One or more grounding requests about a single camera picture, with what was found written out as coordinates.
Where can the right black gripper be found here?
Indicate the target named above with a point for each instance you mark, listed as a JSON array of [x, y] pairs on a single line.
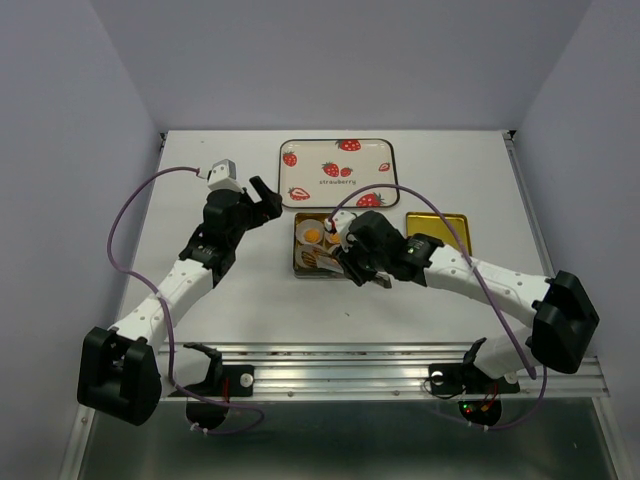
[[347, 259]]

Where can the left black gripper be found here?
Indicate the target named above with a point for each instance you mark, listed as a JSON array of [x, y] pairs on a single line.
[[270, 207]]

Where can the metal serving tongs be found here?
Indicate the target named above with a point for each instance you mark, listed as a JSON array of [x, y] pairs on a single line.
[[330, 267]]

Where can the swirl cookie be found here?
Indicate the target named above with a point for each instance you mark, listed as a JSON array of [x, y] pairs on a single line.
[[312, 235]]

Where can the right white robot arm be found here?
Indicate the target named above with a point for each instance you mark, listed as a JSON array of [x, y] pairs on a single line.
[[557, 316]]

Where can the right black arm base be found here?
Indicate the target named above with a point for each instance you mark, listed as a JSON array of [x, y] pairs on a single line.
[[447, 381]]

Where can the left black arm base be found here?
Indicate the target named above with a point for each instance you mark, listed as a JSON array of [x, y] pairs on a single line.
[[209, 385]]

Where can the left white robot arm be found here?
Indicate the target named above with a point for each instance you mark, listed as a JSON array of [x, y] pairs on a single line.
[[119, 374]]

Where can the back right paper cup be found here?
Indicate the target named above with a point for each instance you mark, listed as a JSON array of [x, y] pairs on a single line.
[[336, 231]]

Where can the paper cup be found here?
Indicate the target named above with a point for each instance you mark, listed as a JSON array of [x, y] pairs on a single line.
[[315, 250], [307, 224], [336, 231]]

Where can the gold tin lid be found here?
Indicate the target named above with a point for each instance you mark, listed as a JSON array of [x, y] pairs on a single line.
[[431, 224]]

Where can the strawberry pattern tray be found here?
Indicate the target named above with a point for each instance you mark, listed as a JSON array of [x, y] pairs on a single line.
[[319, 173]]

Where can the back left paper cup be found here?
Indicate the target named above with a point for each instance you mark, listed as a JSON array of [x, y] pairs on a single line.
[[307, 224]]

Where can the gold square cookie tin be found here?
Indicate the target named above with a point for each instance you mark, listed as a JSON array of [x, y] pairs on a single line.
[[321, 216]]

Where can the front left paper cup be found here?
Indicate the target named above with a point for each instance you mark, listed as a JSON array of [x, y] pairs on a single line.
[[315, 250]]

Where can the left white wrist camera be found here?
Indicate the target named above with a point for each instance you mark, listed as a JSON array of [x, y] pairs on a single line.
[[222, 176]]

